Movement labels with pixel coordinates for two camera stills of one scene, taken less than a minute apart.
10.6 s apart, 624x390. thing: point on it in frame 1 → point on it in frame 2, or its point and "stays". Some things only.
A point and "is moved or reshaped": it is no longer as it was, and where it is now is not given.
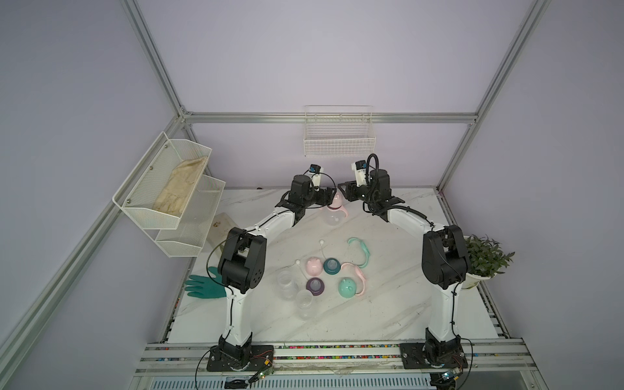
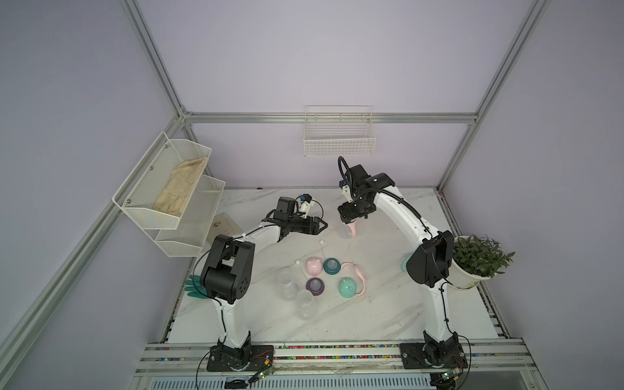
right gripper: (351, 190) → (348, 214)
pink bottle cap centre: (314, 266) stays
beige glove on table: (218, 232) stays
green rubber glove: (204, 287) stays
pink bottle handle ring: (341, 208) is moved or reshaped
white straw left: (297, 262) stays
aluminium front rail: (192, 359) stays
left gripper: (325, 196) → (314, 224)
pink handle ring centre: (361, 275) stays
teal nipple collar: (331, 266) stays
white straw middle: (322, 242) stays
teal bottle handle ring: (367, 253) → (404, 264)
